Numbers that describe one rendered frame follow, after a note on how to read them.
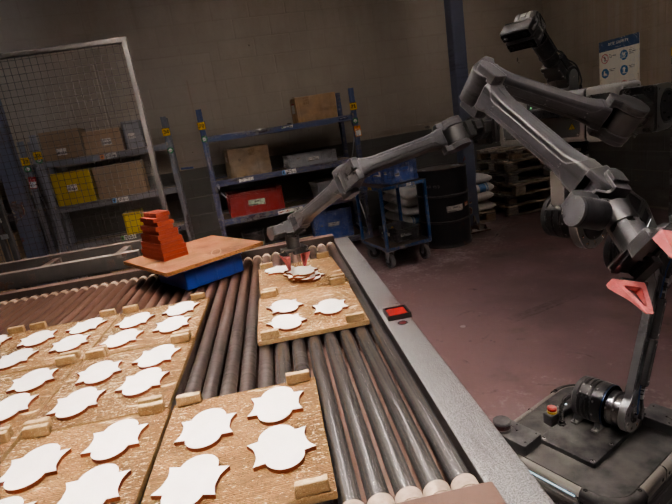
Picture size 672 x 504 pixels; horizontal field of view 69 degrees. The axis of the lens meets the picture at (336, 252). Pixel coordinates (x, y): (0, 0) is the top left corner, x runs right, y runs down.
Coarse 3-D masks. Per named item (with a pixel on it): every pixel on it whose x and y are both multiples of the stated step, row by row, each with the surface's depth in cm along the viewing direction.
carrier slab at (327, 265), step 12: (300, 264) 226; (312, 264) 223; (324, 264) 220; (336, 264) 217; (264, 276) 216; (276, 276) 213; (324, 276) 203; (264, 288) 199; (288, 288) 194; (300, 288) 192
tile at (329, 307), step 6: (324, 300) 172; (330, 300) 171; (336, 300) 170; (342, 300) 169; (312, 306) 169; (318, 306) 167; (324, 306) 166; (330, 306) 165; (336, 306) 165; (342, 306) 164; (348, 306) 164; (318, 312) 163; (324, 312) 161; (330, 312) 160; (336, 312) 160
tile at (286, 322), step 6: (276, 318) 162; (282, 318) 162; (288, 318) 161; (294, 318) 160; (300, 318) 159; (270, 324) 158; (276, 324) 157; (282, 324) 157; (288, 324) 156; (294, 324) 155; (300, 324) 155; (282, 330) 154; (288, 330) 153
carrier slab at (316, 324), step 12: (312, 288) 190; (324, 288) 188; (336, 288) 186; (348, 288) 183; (264, 300) 185; (276, 300) 183; (300, 300) 179; (312, 300) 177; (348, 300) 171; (264, 312) 172; (300, 312) 167; (312, 312) 165; (348, 312) 161; (264, 324) 162; (312, 324) 155; (324, 324) 154; (336, 324) 152; (348, 324) 152; (360, 324) 152; (288, 336) 150; (300, 336) 150
